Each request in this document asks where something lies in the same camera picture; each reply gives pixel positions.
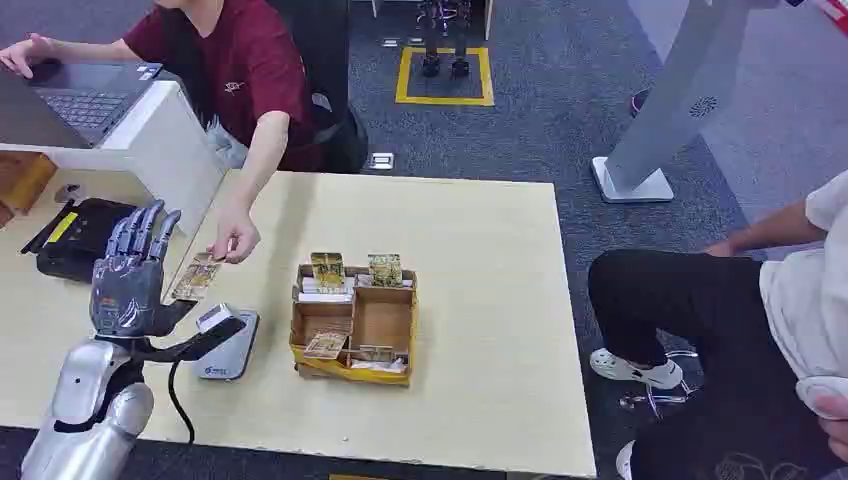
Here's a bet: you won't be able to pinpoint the person's left hand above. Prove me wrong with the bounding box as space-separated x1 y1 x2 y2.
206 203 262 265
814 395 848 462

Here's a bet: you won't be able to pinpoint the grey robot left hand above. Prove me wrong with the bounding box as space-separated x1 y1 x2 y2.
89 199 199 339

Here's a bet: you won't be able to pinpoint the printed trading card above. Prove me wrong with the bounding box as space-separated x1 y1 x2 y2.
303 329 350 361
172 252 223 303
368 253 404 289
309 252 346 293

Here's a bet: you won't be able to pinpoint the person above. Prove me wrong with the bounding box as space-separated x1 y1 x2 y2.
587 168 848 480
0 0 372 265

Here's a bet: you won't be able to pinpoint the black device yellow label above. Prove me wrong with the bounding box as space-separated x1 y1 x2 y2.
19 197 140 285

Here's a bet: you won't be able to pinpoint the dark grey laptop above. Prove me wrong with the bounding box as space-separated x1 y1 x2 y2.
0 60 164 150

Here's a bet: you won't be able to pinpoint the white card stack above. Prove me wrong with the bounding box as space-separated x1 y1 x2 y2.
349 344 409 374
298 278 356 305

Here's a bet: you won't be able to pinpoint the white desk counter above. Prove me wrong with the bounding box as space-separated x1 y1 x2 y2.
0 79 227 236

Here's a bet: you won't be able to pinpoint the grey card reader pad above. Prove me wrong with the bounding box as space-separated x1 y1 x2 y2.
195 309 261 382

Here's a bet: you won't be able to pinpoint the brown wooden box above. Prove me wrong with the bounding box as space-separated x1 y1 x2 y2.
0 152 59 227

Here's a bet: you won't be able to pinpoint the chrome chair base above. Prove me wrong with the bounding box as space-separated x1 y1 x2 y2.
619 349 704 420

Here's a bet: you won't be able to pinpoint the white floor stand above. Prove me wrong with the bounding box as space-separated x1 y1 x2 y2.
591 0 783 203

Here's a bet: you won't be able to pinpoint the wooden card box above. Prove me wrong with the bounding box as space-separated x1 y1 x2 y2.
289 263 420 388

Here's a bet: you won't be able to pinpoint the black office chair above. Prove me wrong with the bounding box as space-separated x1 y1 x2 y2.
264 0 369 175

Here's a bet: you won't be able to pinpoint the red white striped object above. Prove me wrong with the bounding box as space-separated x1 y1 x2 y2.
813 0 848 34

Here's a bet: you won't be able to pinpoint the black robot legs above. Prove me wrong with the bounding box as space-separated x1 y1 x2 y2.
417 0 473 79

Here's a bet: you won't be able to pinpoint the black cable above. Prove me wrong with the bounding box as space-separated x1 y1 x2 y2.
166 360 197 445

